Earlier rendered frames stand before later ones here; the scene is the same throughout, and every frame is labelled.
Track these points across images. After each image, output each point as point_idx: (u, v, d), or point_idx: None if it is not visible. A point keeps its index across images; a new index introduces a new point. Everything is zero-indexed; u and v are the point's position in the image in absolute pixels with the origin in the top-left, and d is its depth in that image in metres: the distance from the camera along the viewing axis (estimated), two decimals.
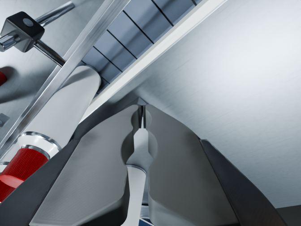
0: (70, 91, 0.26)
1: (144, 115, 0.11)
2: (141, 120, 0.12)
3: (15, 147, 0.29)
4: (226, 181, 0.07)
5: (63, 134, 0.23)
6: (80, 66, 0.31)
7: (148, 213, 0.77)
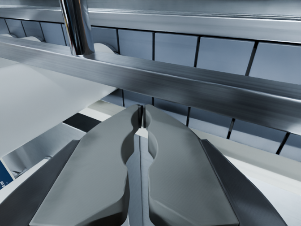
0: (53, 88, 0.12)
1: (144, 115, 0.11)
2: (141, 120, 0.12)
3: None
4: (226, 181, 0.07)
5: None
6: (109, 48, 0.17)
7: None
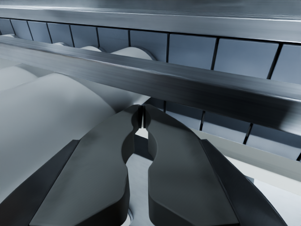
0: (99, 104, 0.10)
1: (144, 115, 0.11)
2: (141, 120, 0.12)
3: None
4: (226, 181, 0.07)
5: None
6: (148, 54, 0.15)
7: None
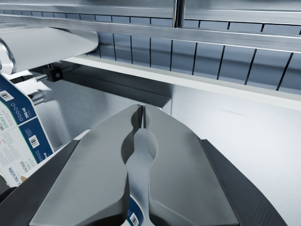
0: (63, 38, 0.28)
1: (144, 115, 0.11)
2: (141, 120, 0.12)
3: None
4: (226, 181, 0.07)
5: (26, 64, 0.25)
6: None
7: None
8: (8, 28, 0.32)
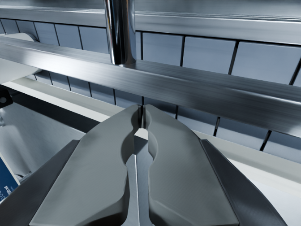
0: None
1: (144, 115, 0.11)
2: (141, 120, 0.12)
3: None
4: (226, 181, 0.07)
5: None
6: (30, 36, 0.23)
7: None
8: None
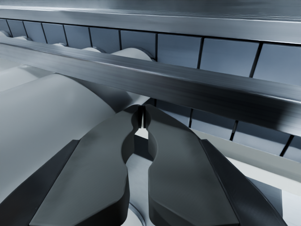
0: (98, 103, 0.10)
1: (144, 115, 0.11)
2: (141, 120, 0.12)
3: None
4: (226, 181, 0.07)
5: None
6: (146, 54, 0.16)
7: None
8: None
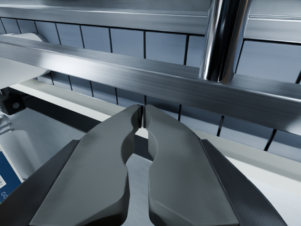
0: None
1: (144, 115, 0.11)
2: (141, 120, 0.12)
3: None
4: (226, 181, 0.07)
5: None
6: (39, 37, 0.22)
7: None
8: None
